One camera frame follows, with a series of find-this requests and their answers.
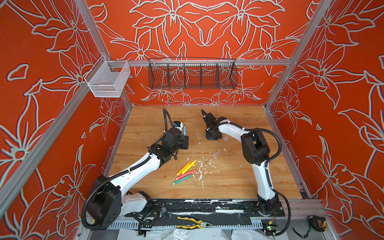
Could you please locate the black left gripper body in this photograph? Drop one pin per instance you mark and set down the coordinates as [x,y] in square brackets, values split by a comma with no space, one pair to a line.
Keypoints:
[182,143]

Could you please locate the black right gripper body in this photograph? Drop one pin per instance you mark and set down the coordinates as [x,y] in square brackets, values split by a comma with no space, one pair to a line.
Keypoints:
[211,136]

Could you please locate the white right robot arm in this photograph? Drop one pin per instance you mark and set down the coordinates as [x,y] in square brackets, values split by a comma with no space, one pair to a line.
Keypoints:
[256,152]

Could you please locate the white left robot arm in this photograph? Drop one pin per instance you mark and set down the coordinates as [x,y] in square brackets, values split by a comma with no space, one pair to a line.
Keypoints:
[108,198]

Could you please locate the yellow highlighter pen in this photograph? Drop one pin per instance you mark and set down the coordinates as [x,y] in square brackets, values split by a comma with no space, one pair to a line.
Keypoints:
[188,167]

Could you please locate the orange highlighter pen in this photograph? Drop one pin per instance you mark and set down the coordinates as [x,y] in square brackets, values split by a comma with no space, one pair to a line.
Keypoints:
[183,168]

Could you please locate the pink highlighter pen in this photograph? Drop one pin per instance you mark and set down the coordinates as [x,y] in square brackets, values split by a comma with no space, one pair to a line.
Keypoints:
[185,175]

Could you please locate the green highlighter pen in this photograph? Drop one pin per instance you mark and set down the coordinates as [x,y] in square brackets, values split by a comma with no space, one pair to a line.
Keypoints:
[182,179]

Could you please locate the white mesh basket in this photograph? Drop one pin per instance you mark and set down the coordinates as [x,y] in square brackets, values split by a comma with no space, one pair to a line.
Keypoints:
[107,79]

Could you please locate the right tape measure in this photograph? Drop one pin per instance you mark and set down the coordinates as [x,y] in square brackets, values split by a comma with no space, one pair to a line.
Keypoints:
[317,223]

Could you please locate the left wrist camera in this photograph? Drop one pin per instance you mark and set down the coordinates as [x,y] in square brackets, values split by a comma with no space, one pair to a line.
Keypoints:
[178,125]

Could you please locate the black wire basket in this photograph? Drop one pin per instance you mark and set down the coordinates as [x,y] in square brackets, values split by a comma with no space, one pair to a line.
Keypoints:
[181,73]

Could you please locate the yellow handled pliers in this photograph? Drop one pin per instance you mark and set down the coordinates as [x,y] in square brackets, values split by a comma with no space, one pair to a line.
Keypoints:
[194,224]

